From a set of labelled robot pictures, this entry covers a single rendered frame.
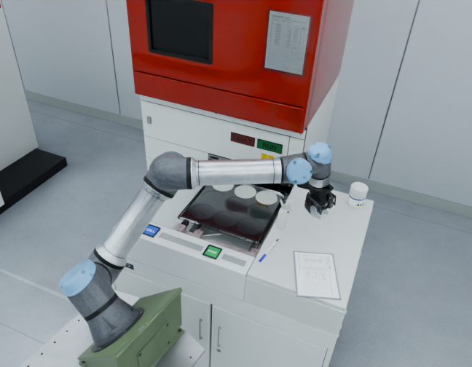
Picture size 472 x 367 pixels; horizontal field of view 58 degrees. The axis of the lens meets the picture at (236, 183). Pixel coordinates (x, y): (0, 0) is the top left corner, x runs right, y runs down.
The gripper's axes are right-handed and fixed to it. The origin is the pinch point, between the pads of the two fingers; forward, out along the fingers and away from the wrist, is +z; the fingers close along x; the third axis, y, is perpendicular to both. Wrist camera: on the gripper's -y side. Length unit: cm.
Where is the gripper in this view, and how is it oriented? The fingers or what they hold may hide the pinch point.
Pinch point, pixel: (314, 213)
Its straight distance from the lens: 167.5
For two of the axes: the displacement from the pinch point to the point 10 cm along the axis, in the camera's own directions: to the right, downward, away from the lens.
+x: 8.1, -4.9, 3.2
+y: 5.7, 5.5, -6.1
